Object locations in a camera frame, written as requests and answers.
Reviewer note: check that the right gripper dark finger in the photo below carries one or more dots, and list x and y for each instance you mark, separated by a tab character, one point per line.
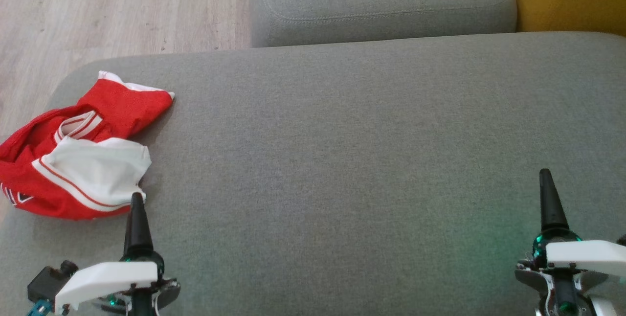
550	208

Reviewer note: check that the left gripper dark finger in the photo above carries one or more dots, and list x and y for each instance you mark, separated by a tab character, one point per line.
138	228

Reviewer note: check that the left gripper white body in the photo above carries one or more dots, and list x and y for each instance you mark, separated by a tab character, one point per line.
112	277

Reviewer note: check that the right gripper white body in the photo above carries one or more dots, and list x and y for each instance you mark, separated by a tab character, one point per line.
582	257

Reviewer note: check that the red shirt with white sleeves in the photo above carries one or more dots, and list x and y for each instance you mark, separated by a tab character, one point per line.
93	174

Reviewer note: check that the large grey sofa seat cushion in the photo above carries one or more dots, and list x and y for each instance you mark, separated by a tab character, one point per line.
342	159

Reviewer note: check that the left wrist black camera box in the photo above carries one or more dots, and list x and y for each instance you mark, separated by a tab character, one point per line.
49	284

